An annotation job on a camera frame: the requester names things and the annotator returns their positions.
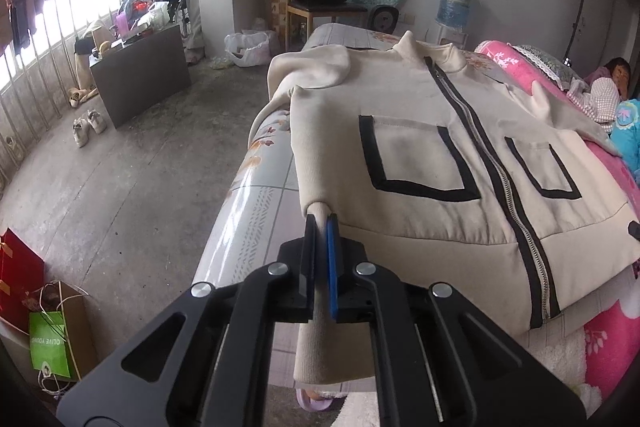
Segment beige zip jacket black trim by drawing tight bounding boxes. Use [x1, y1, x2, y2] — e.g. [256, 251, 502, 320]
[266, 29, 640, 387]

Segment sleeping child checkered clothes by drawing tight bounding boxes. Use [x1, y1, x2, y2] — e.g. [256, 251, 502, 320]
[566, 57, 631, 133]

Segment pink fleece blanket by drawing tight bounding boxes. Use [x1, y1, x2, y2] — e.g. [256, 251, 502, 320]
[473, 39, 640, 400]

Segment bed with floral sheet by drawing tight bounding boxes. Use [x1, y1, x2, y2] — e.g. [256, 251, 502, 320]
[193, 23, 639, 399]

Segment green and brown paper bag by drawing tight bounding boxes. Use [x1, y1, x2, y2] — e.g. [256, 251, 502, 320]
[28, 281, 98, 381]

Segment grey lace-edged pillow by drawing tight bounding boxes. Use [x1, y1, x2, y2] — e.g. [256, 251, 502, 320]
[513, 44, 578, 84]

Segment red paper gift bag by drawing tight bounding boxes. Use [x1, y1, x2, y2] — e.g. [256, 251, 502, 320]
[0, 229, 44, 334]

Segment white water dispenser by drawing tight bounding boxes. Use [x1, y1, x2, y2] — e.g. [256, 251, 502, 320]
[435, 22, 468, 50]

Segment left beige shoe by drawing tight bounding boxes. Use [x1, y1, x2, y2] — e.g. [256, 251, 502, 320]
[72, 118, 89, 148]

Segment beige shoe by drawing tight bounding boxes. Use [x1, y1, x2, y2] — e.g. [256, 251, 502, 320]
[87, 109, 106, 134]
[72, 118, 89, 148]

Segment right beige shoe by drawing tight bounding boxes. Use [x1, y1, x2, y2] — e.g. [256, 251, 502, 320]
[87, 109, 106, 134]

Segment blue water dispenser bottle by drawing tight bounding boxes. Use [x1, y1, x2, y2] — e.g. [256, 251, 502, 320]
[436, 0, 473, 30]

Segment dark grey low cabinet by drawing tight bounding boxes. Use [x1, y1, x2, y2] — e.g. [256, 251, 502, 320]
[90, 25, 191, 128]

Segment white plastic bag on floor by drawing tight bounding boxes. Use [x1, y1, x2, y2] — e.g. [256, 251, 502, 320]
[224, 31, 271, 68]

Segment metal window railing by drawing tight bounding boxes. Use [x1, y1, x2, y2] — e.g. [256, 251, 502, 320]
[1, 0, 122, 186]

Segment wooden chair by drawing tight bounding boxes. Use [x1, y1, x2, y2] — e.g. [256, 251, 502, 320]
[284, 0, 368, 51]

